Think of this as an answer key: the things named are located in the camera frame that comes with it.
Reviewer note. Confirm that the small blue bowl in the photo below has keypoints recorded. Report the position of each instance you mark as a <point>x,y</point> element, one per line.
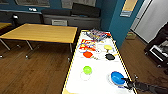
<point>116,78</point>

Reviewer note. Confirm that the small green bowl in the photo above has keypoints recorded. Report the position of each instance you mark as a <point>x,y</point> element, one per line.
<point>87,69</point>

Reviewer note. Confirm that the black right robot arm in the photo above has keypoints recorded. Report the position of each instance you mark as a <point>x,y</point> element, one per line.
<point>151,88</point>

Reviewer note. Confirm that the yellow gaming table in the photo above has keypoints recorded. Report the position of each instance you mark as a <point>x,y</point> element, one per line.
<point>100,66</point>

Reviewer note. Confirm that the small black table item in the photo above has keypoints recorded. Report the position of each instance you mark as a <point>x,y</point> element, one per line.
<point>110,56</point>

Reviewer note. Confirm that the small yellow table item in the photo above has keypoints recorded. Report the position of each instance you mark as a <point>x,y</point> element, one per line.
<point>107,47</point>

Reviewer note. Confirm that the orange round paddle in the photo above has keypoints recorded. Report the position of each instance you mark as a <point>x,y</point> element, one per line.
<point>88,54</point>

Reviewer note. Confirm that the woven floor basket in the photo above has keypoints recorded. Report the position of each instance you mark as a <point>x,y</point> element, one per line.
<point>130,35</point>

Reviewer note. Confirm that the small red table item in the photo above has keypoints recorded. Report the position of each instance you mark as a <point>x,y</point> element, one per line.
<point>107,34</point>

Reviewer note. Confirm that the person in black shirt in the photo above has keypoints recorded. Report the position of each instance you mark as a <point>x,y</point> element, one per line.
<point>160,39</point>

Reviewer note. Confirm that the grey clear bowl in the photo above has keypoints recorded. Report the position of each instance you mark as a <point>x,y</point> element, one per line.
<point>96,34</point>

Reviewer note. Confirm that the grey white rectangular panel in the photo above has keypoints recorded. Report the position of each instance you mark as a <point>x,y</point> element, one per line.
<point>59,22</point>

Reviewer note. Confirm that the interior glass window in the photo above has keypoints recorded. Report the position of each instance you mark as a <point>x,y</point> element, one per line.
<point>31,2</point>
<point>80,2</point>
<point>3,1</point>

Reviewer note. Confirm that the long wooden table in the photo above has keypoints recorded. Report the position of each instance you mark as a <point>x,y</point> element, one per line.
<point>43,32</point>
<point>3,25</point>

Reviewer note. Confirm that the small white sill object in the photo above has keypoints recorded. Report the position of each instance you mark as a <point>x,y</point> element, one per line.
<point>32,9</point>

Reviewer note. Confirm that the framed beige wall picture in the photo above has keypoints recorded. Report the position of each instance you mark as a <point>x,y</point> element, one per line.
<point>129,6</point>

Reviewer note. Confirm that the dark wall bench sofa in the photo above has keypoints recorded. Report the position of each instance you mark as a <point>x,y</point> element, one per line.
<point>66,15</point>

